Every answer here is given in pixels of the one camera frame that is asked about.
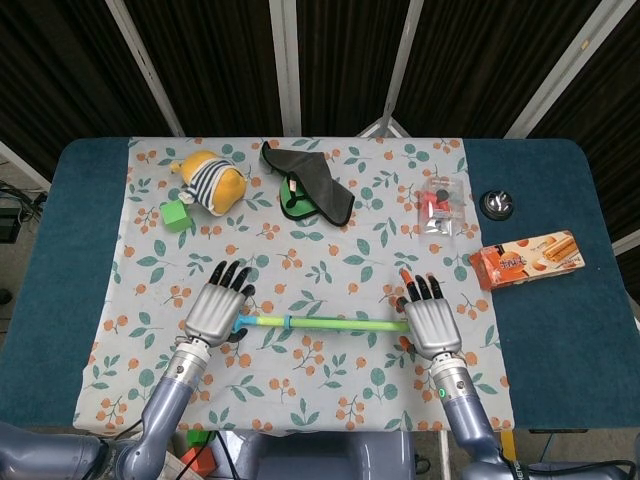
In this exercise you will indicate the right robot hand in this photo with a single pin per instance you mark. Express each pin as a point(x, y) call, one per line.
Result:
point(432, 325)

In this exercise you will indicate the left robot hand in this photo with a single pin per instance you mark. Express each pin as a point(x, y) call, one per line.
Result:
point(215, 312)

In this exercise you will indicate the blue green toy pump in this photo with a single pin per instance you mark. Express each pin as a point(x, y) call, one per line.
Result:
point(330, 324)

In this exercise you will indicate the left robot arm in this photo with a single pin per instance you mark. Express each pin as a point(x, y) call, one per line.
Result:
point(165, 400)

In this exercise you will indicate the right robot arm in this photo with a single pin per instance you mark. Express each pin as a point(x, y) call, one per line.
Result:
point(465, 415)

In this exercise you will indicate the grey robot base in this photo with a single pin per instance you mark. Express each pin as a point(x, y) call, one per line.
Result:
point(325, 457)

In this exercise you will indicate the green cube block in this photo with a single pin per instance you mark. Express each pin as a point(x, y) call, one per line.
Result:
point(175, 216)

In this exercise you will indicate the floral print tablecloth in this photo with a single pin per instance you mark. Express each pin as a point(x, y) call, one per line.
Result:
point(300, 240)

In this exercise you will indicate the orange biscuit box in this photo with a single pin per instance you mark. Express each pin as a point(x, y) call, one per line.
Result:
point(525, 260)

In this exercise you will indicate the clear bag of red parts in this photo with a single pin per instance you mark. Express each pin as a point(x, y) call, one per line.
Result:
point(440, 205)

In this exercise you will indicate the green block under table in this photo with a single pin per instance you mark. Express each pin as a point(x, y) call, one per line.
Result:
point(198, 439)

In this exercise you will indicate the yellow plush toy striped shirt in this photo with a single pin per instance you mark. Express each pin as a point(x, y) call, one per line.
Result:
point(220, 182)

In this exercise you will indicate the silver call bell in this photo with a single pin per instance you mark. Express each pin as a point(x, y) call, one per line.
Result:
point(497, 204)

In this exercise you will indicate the yellow table leg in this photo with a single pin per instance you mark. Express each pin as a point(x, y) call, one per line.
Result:
point(507, 442)

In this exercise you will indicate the orange block under table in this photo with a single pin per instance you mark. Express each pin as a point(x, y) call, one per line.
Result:
point(200, 461)

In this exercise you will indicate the checked white cloth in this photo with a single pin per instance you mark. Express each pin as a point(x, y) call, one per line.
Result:
point(172, 467)

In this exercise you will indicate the dark grey cloth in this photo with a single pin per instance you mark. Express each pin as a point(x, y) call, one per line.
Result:
point(310, 175)

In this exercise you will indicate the black electronic device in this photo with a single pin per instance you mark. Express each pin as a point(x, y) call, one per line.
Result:
point(7, 225)

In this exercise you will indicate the white metal frame post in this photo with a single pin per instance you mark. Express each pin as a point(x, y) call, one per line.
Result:
point(560, 70)
point(397, 65)
point(287, 65)
point(145, 65)

